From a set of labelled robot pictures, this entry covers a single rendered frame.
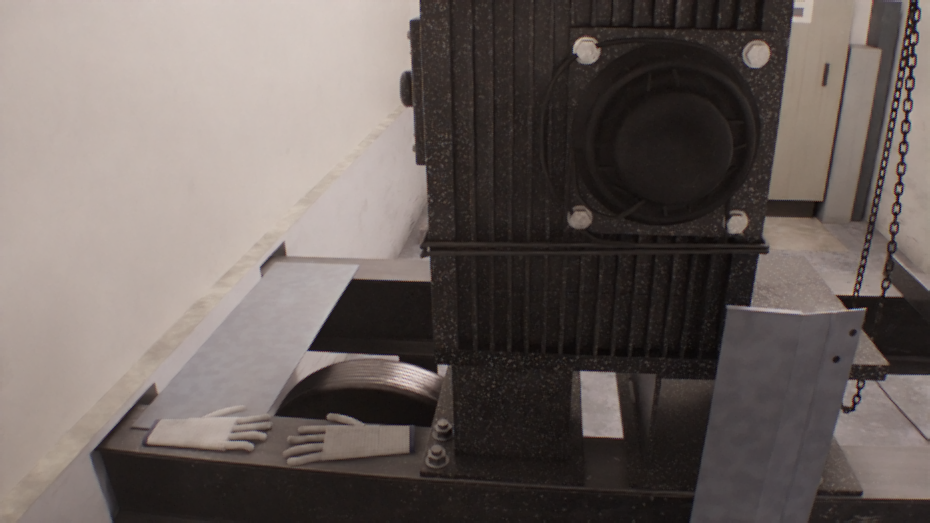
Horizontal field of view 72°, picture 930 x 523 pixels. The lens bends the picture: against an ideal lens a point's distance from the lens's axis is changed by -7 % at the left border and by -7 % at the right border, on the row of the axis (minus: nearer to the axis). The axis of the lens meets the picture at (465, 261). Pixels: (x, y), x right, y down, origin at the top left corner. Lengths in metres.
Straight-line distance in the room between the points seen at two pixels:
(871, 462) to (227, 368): 1.31
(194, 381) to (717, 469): 1.07
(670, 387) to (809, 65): 3.08
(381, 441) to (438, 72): 0.68
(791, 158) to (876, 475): 3.18
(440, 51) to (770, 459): 0.75
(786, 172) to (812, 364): 3.45
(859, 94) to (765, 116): 3.46
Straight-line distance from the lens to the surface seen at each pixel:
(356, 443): 1.30
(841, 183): 4.56
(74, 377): 1.44
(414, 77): 1.27
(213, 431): 1.40
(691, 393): 1.46
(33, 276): 1.33
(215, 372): 1.60
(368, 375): 1.57
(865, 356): 1.24
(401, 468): 1.26
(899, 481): 1.40
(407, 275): 1.94
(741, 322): 0.96
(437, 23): 0.96
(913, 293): 2.06
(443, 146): 0.99
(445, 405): 1.38
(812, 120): 4.38
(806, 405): 1.06
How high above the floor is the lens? 1.48
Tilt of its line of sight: 24 degrees down
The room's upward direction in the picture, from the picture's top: 1 degrees counter-clockwise
